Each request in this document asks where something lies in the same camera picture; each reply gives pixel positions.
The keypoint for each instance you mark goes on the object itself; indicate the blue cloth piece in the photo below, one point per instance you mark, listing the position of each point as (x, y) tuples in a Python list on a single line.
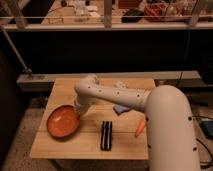
[(120, 109)]

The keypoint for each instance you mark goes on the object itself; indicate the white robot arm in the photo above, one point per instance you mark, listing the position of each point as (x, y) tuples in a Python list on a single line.
[(171, 138)]

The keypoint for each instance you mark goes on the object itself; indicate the white object on table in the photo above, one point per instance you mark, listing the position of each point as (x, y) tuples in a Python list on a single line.
[(120, 84)]

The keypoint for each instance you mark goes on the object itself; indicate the orange toy carrot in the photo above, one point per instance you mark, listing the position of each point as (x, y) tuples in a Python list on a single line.
[(140, 128)]

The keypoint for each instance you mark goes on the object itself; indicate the wooden table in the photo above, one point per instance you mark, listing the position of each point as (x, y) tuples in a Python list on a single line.
[(85, 143)]

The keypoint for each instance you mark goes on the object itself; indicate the diagonal metal pole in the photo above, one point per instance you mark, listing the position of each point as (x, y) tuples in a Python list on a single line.
[(26, 69)]

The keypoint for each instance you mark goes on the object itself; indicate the orange ceramic bowl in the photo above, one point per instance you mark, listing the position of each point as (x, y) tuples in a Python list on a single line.
[(62, 122)]

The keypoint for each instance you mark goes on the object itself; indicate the blue box on floor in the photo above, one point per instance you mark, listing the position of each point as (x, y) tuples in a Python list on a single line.
[(207, 127)]

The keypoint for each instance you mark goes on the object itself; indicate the black white striped block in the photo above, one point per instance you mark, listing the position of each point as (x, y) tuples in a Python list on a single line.
[(106, 136)]

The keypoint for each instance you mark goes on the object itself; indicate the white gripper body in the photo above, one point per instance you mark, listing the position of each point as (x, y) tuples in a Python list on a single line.
[(80, 109)]

